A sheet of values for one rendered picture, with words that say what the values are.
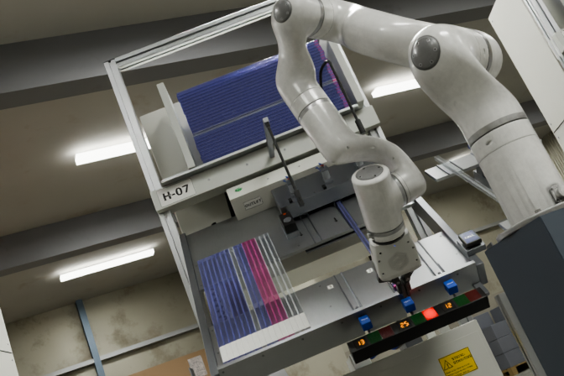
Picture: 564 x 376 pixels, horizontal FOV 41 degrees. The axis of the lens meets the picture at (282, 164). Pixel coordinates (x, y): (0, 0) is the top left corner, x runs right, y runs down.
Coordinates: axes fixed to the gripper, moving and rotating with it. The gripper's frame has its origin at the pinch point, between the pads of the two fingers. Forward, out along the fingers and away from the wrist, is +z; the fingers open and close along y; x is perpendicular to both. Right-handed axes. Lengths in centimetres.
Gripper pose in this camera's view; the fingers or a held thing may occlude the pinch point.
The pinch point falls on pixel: (403, 287)
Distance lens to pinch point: 177.8
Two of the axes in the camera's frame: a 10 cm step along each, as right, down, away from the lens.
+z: 3.0, 8.5, 4.3
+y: 9.3, -3.7, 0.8
